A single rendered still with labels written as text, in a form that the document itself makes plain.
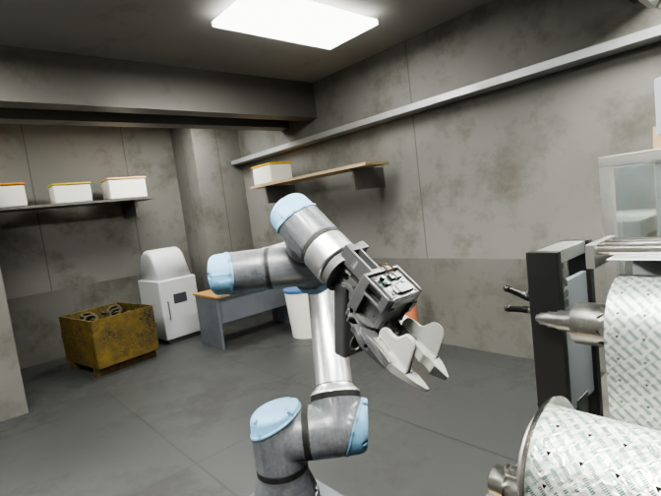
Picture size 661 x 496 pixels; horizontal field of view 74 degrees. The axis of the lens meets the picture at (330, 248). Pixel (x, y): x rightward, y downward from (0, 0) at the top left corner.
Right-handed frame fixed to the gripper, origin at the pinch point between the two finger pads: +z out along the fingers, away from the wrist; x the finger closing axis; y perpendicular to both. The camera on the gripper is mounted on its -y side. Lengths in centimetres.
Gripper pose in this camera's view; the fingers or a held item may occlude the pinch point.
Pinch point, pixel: (427, 379)
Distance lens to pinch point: 60.7
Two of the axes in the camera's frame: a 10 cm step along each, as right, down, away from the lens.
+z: 5.8, 6.3, -5.2
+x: 7.4, -1.5, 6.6
